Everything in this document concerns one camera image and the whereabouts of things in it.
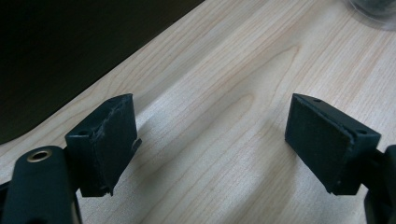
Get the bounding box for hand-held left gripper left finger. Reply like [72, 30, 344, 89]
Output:
[64, 92, 143, 198]

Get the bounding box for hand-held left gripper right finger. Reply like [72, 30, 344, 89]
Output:
[284, 92, 383, 197]

